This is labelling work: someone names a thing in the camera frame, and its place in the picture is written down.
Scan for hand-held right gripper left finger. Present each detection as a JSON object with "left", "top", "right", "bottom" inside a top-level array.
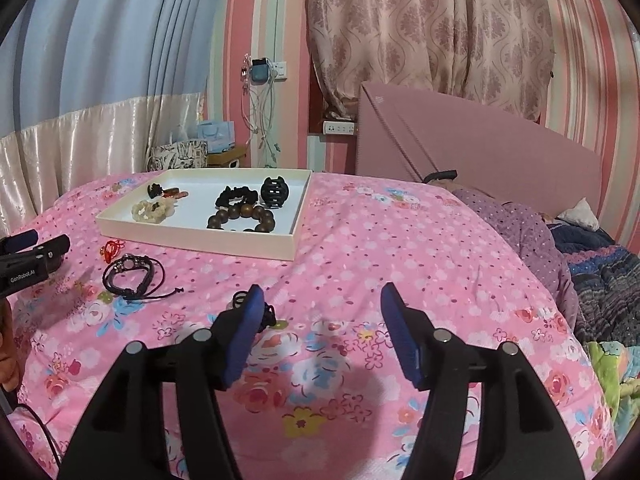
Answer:
[{"left": 57, "top": 284, "right": 266, "bottom": 480}]

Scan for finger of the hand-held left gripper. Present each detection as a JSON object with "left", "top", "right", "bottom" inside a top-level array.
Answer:
[
  {"left": 0, "top": 230, "right": 40, "bottom": 255},
  {"left": 30, "top": 234, "right": 71, "bottom": 271}
]

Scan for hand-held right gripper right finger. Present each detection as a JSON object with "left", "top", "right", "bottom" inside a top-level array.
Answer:
[{"left": 380, "top": 282, "right": 586, "bottom": 480}]

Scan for black knotted hair tie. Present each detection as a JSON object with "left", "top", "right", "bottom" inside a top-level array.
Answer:
[{"left": 231, "top": 290, "right": 277, "bottom": 333}]

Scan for red string charm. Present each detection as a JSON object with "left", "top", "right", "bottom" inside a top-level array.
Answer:
[{"left": 97, "top": 239, "right": 126, "bottom": 264}]

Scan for black cord bracelet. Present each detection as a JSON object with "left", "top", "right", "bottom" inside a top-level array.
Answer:
[{"left": 102, "top": 255, "right": 184, "bottom": 304}]

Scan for cream scrunchie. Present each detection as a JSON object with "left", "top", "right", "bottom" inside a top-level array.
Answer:
[{"left": 131, "top": 199, "right": 177, "bottom": 223}]

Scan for brown wooden bead bracelet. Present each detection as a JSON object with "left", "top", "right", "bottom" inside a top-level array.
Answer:
[{"left": 206, "top": 201, "right": 277, "bottom": 234}]

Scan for brown teardrop hair tie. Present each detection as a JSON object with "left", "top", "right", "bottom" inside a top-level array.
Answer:
[{"left": 146, "top": 184, "right": 189, "bottom": 201}]

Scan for black scrunchie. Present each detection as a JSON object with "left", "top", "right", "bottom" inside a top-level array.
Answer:
[{"left": 215, "top": 185, "right": 258, "bottom": 211}]

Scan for black hair claw clip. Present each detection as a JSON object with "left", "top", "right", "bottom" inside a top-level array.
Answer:
[{"left": 260, "top": 176, "right": 287, "bottom": 207}]

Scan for white shallow box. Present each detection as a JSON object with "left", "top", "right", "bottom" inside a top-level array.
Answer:
[{"left": 95, "top": 168, "right": 313, "bottom": 262}]

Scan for person's left hand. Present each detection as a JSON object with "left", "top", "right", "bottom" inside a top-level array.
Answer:
[{"left": 0, "top": 305, "right": 23, "bottom": 393}]

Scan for pink floral bedsheet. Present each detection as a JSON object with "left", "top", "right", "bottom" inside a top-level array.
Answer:
[{"left": 10, "top": 170, "right": 616, "bottom": 480}]

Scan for cream satin curtain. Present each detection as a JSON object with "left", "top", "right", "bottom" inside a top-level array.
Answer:
[{"left": 0, "top": 91, "right": 208, "bottom": 226}]

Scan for floral print bag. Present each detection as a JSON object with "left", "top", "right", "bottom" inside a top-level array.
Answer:
[{"left": 146, "top": 140, "right": 208, "bottom": 171}]

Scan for purple dotted blanket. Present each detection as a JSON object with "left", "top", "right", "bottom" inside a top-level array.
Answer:
[{"left": 452, "top": 185, "right": 578, "bottom": 331}]

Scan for cardboard box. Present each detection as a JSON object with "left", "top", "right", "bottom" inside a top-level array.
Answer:
[{"left": 207, "top": 145, "right": 248, "bottom": 168}]

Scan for pink headboard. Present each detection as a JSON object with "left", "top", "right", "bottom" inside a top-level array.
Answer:
[{"left": 356, "top": 80, "right": 603, "bottom": 231}]

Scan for dark knitted blanket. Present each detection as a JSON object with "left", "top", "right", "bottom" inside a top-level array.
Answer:
[{"left": 547, "top": 222, "right": 640, "bottom": 346}]

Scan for white cloth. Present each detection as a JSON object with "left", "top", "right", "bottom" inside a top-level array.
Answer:
[{"left": 556, "top": 197, "right": 601, "bottom": 232}]

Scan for blue curtain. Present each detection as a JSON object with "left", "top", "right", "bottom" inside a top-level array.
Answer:
[{"left": 0, "top": 0, "right": 231, "bottom": 136}]

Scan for green printed blanket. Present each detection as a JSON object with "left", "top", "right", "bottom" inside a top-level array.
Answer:
[{"left": 587, "top": 340, "right": 640, "bottom": 441}]

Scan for pink patterned curtain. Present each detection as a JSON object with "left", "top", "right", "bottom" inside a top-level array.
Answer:
[{"left": 306, "top": 0, "right": 556, "bottom": 121}]

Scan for black cable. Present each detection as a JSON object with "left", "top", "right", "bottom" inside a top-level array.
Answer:
[{"left": 10, "top": 402, "right": 63, "bottom": 461}]

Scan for white charging cables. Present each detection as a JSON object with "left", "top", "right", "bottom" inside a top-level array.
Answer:
[{"left": 240, "top": 52, "right": 281, "bottom": 166}]

